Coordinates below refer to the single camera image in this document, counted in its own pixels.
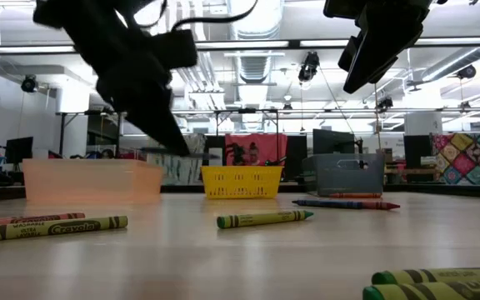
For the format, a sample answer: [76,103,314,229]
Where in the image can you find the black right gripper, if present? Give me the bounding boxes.
[337,0,433,95]

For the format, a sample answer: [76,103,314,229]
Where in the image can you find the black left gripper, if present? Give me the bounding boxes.
[96,28,198,156]

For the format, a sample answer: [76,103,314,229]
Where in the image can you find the green crayon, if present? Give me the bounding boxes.
[371,267,480,287]
[0,215,129,244]
[217,209,315,230]
[362,277,480,300]

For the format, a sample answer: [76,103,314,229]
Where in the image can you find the red crayon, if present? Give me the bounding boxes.
[360,201,402,211]

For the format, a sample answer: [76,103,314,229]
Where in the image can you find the blue crayon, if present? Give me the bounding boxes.
[292,199,364,209]

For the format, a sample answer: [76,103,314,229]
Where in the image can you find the grey patterned cloth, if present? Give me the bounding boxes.
[147,133,207,185]

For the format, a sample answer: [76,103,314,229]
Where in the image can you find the white cylinder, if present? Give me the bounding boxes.
[208,147,223,167]

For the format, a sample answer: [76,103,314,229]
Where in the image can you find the ceiling light strip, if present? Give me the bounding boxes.
[0,44,77,55]
[414,36,480,47]
[196,39,291,50]

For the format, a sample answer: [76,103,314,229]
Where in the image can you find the white pillar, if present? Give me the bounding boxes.
[403,111,444,137]
[55,87,90,159]

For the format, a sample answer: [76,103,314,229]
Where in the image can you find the translucent orange plastic bin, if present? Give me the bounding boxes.
[22,157,165,205]

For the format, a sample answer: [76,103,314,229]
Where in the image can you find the yellow perforated plastic basket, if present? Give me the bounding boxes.
[200,165,285,200]

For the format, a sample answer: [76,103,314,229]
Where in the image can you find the orange cloth backdrop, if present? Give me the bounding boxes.
[224,132,289,168]

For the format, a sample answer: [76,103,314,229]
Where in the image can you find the black monitor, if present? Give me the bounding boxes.
[402,134,433,170]
[4,136,35,164]
[312,128,356,156]

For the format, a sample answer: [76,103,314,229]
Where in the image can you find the colourful patchwork quilt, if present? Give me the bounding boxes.
[430,131,480,187]

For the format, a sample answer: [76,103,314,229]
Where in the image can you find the grey plastic bin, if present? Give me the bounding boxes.
[302,152,386,198]

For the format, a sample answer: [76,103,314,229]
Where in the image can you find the black aluminium table frame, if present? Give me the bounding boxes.
[0,182,480,198]

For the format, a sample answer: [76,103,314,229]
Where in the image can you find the silver ventilation duct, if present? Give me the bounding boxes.
[227,0,285,130]
[421,45,480,83]

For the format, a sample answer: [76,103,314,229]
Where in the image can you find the black ceiling camera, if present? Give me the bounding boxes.
[297,52,321,83]
[20,73,40,93]
[456,64,478,80]

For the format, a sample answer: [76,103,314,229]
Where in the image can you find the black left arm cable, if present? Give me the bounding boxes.
[137,0,260,33]

